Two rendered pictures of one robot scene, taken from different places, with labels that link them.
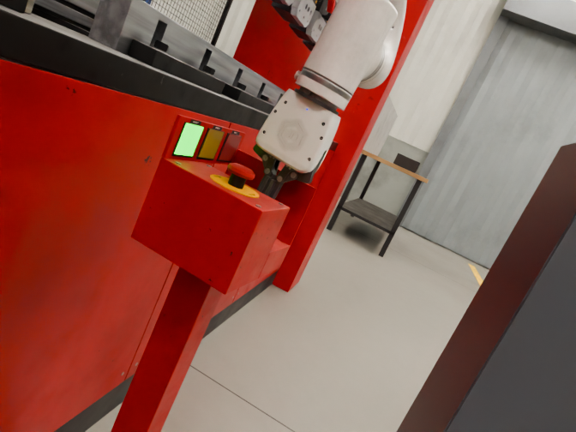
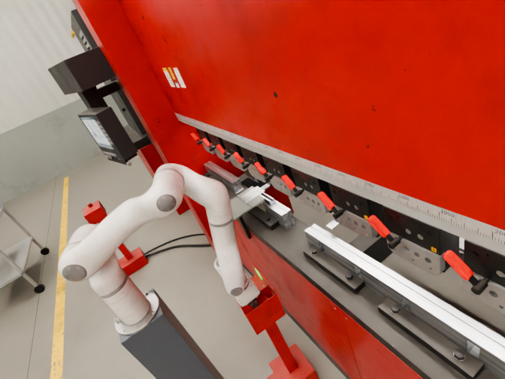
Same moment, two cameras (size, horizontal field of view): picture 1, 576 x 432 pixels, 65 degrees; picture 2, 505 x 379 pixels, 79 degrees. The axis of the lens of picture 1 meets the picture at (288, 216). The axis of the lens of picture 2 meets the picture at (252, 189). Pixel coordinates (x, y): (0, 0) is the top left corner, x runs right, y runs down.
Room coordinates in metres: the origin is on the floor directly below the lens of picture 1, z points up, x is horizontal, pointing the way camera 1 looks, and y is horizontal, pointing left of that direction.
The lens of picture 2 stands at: (1.59, -0.29, 1.89)
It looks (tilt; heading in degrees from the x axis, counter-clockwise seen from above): 30 degrees down; 148
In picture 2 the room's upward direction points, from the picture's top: 23 degrees counter-clockwise
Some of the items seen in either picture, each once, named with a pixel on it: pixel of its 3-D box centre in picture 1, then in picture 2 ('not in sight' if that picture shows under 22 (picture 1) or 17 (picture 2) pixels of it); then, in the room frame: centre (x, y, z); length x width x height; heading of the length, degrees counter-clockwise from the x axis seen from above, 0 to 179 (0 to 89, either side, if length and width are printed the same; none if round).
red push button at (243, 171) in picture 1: (237, 178); not in sight; (0.61, 0.08, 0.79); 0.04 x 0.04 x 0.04
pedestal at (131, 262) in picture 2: not in sight; (114, 237); (-1.45, -0.12, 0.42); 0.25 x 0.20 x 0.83; 78
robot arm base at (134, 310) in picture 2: not in sight; (125, 299); (0.47, -0.33, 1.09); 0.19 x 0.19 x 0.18
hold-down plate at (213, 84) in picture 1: (183, 70); (331, 266); (0.95, 0.32, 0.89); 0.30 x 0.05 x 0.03; 168
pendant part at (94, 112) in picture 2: not in sight; (107, 132); (-0.89, 0.26, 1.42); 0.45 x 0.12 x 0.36; 2
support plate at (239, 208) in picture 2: not in sight; (237, 207); (0.34, 0.36, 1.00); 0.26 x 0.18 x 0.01; 78
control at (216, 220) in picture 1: (235, 201); (255, 298); (0.65, 0.08, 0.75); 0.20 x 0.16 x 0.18; 164
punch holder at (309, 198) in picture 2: not in sight; (316, 186); (0.93, 0.38, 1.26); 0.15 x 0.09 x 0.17; 168
